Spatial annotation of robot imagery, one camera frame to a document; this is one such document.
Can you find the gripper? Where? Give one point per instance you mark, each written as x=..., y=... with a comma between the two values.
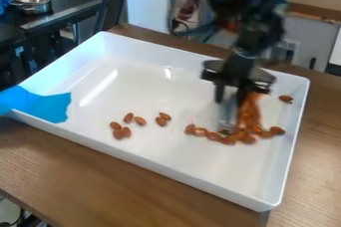
x=235, y=73

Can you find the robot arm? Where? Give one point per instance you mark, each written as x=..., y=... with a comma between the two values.
x=248, y=8

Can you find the pile of brown bits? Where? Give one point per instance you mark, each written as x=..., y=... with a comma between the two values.
x=231, y=137
x=140, y=120

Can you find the single brown bit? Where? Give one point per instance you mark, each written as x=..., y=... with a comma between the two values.
x=286, y=98

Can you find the white tray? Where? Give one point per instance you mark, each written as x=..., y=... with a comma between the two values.
x=146, y=81

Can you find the blue tape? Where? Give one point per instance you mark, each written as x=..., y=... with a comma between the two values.
x=40, y=105

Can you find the black shelf unit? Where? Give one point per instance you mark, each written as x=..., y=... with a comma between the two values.
x=40, y=38

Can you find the silver pot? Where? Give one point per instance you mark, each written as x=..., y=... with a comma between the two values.
x=31, y=0

